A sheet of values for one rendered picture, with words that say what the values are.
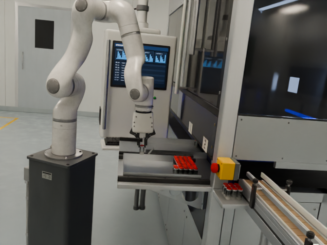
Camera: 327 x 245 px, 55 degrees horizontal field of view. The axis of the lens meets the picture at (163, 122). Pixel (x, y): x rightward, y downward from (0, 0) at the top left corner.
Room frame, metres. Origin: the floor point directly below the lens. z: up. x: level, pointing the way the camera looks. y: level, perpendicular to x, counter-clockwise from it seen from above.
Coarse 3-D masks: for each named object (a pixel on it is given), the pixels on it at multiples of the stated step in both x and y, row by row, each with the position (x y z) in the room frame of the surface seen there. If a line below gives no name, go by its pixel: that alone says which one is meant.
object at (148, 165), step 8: (128, 160) 1.50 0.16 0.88; (136, 160) 1.52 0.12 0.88; (144, 160) 1.53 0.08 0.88; (152, 160) 1.54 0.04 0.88; (160, 160) 1.54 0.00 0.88; (168, 160) 1.55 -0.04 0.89; (128, 168) 1.40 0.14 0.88; (136, 168) 1.41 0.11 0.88; (144, 168) 1.42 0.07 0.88; (152, 168) 1.43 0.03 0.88; (160, 168) 1.44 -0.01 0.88; (168, 168) 1.45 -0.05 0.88; (152, 176) 1.28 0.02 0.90; (160, 176) 1.28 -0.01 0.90; (168, 176) 1.29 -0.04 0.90; (176, 176) 1.29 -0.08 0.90; (184, 176) 1.30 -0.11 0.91; (192, 176) 1.30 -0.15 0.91; (200, 176) 1.31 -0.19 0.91
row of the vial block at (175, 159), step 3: (174, 156) 1.50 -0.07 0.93; (177, 156) 1.51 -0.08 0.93; (174, 159) 1.49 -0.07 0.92; (177, 159) 1.46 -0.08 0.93; (174, 162) 1.47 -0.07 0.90; (177, 162) 1.41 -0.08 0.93; (180, 162) 1.42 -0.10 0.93; (180, 165) 1.38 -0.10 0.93; (180, 168) 1.34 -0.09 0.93; (180, 171) 1.34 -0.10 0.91
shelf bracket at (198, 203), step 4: (160, 192) 1.33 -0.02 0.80; (164, 192) 1.34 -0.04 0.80; (168, 192) 1.34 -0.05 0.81; (200, 192) 1.36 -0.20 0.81; (204, 192) 1.35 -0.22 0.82; (168, 196) 1.34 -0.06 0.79; (172, 196) 1.34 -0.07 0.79; (176, 196) 1.35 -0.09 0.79; (180, 196) 1.35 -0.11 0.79; (200, 196) 1.36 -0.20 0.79; (180, 200) 1.35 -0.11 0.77; (184, 200) 1.35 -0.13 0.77; (196, 200) 1.36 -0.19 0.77; (200, 200) 1.36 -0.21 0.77; (188, 204) 1.35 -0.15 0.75; (192, 204) 1.36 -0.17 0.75; (196, 204) 1.36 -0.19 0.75; (200, 204) 1.36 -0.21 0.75; (200, 208) 1.36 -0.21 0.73
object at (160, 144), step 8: (152, 144) 1.83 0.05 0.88; (160, 144) 1.85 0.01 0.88; (168, 144) 1.87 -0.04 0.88; (176, 144) 1.88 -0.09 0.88; (184, 144) 1.90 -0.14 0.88; (192, 144) 1.91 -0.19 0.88; (152, 152) 1.62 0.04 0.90; (160, 152) 1.63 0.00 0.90; (168, 152) 1.63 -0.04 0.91; (176, 152) 1.64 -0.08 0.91; (184, 152) 1.65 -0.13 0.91; (192, 152) 1.65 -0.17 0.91; (200, 152) 1.66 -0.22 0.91
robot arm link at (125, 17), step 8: (112, 0) 1.50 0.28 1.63; (120, 0) 1.48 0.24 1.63; (112, 8) 1.47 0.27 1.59; (120, 8) 1.45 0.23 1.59; (128, 8) 1.45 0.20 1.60; (104, 16) 1.55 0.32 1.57; (112, 16) 1.47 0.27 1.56; (120, 16) 1.45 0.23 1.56; (128, 16) 1.45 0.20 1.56; (120, 24) 1.45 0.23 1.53; (128, 24) 1.44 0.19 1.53; (136, 24) 1.46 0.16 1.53; (120, 32) 1.46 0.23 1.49; (128, 32) 1.44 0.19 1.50
